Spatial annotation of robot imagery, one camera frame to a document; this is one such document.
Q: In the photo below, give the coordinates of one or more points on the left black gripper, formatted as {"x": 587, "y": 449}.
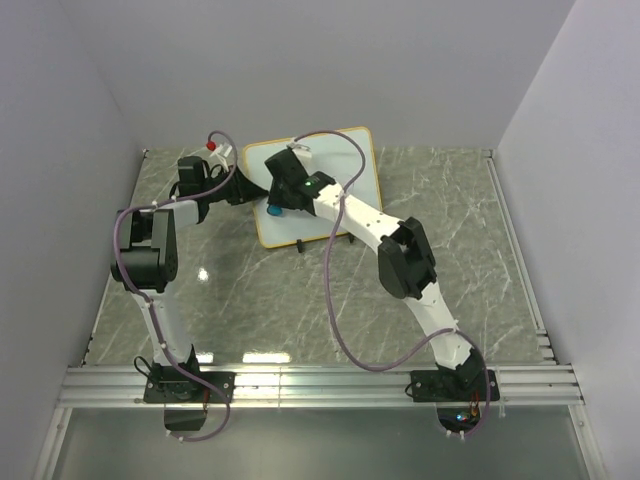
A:
{"x": 242, "y": 190}

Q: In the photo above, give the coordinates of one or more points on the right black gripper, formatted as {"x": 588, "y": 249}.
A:
{"x": 275, "y": 197}

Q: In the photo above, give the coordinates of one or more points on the blue whiteboard eraser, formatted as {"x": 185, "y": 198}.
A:
{"x": 274, "y": 210}

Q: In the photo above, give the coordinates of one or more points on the yellow framed whiteboard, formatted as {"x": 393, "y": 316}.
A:
{"x": 347, "y": 156}

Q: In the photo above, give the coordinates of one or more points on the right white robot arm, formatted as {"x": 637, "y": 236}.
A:
{"x": 406, "y": 267}

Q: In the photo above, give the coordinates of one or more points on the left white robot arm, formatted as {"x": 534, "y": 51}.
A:
{"x": 146, "y": 259}

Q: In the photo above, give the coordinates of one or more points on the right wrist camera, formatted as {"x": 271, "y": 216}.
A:
{"x": 302, "y": 152}

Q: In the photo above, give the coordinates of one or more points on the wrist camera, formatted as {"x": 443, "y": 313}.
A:
{"x": 302, "y": 152}
{"x": 221, "y": 155}

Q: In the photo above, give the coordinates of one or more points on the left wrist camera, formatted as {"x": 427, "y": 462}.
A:
{"x": 221, "y": 155}

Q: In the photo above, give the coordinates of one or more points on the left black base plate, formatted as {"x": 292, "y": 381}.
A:
{"x": 171, "y": 387}

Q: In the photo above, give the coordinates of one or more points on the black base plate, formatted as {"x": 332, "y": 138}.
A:
{"x": 434, "y": 386}
{"x": 171, "y": 387}

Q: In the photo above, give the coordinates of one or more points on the aluminium mounting rail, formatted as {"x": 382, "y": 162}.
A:
{"x": 288, "y": 386}

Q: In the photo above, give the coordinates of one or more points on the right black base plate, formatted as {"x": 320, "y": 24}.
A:
{"x": 434, "y": 386}

